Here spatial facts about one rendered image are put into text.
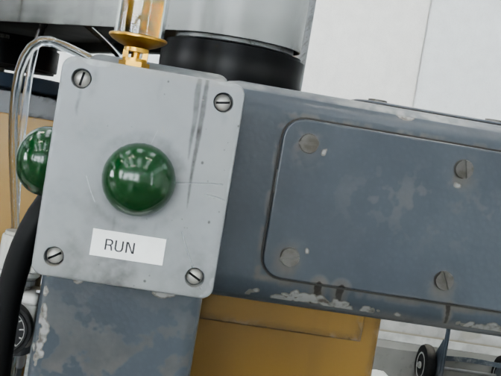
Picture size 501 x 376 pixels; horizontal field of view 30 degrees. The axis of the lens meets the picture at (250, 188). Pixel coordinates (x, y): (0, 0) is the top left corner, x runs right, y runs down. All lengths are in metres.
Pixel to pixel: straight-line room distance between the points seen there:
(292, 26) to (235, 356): 0.29
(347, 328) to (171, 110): 0.36
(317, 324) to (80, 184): 0.35
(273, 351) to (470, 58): 5.23
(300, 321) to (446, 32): 5.23
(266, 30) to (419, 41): 5.29
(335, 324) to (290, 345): 0.06
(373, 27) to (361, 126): 5.33
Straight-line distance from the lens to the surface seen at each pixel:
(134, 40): 0.46
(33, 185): 0.40
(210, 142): 0.38
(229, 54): 0.55
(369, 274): 0.45
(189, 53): 0.55
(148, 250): 0.39
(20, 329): 0.65
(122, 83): 0.38
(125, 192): 0.37
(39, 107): 0.83
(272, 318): 0.69
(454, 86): 5.88
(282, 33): 0.56
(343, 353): 0.76
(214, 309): 0.69
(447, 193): 0.46
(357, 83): 5.73
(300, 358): 0.76
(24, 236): 0.45
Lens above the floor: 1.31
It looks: 3 degrees down
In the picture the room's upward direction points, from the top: 9 degrees clockwise
